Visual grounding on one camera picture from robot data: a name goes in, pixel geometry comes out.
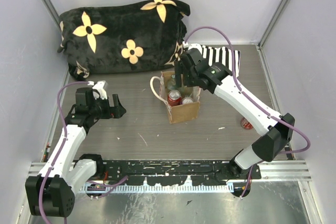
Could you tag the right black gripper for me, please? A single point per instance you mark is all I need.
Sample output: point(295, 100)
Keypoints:
point(180, 69)

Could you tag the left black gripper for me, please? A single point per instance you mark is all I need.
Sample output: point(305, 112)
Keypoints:
point(116, 112)

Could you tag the clear glass soda bottle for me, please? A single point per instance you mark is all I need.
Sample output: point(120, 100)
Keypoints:
point(171, 84)
point(186, 91)

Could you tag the red cola can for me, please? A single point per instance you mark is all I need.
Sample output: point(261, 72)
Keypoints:
point(174, 98)

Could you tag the purple Fanta can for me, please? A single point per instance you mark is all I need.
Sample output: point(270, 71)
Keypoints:
point(187, 100)

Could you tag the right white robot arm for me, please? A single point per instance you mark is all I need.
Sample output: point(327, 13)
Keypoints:
point(275, 130)

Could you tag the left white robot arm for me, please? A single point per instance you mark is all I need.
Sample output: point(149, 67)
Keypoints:
point(51, 193)

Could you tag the brown burlap canvas bag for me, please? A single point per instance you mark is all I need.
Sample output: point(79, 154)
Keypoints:
point(182, 112)

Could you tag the black floral plush blanket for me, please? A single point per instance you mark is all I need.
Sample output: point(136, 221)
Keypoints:
point(144, 36)

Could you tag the black white striped cloth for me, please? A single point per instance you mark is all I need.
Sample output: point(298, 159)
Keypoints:
point(222, 55)

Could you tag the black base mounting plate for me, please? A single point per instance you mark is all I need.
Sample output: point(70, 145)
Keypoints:
point(170, 172)

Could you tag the lying red Coca-Cola can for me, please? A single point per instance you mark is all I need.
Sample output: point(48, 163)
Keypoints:
point(246, 124)

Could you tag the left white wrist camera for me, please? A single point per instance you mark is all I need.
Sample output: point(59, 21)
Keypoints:
point(99, 89)

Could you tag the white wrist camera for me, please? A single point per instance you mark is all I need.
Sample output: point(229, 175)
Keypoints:
point(187, 46)
point(99, 89)

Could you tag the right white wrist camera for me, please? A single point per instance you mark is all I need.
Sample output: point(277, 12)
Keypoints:
point(187, 46)

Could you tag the aluminium front rail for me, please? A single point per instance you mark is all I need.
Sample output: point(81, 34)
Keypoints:
point(275, 171)

